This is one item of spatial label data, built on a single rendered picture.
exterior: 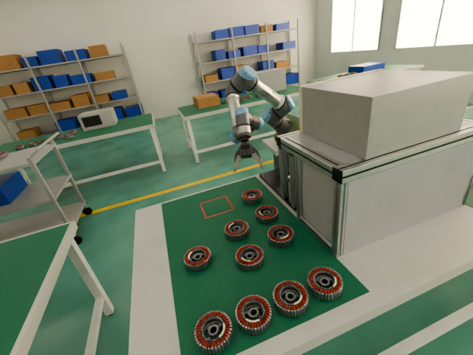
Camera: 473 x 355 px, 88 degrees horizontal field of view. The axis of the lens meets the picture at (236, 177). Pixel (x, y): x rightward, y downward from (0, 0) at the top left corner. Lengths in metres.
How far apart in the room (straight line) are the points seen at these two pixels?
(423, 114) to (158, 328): 1.11
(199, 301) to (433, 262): 0.83
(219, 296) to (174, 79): 7.14
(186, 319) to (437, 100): 1.09
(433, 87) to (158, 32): 7.17
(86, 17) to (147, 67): 1.63
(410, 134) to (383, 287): 0.51
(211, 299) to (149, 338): 0.22
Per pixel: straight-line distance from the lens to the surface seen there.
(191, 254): 1.08
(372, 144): 0.90
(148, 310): 1.01
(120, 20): 7.76
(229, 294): 0.95
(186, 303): 0.96
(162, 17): 7.79
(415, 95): 0.98
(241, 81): 1.68
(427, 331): 1.64
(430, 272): 1.09
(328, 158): 0.92
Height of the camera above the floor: 1.50
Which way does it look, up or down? 27 degrees down
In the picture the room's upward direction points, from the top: 9 degrees counter-clockwise
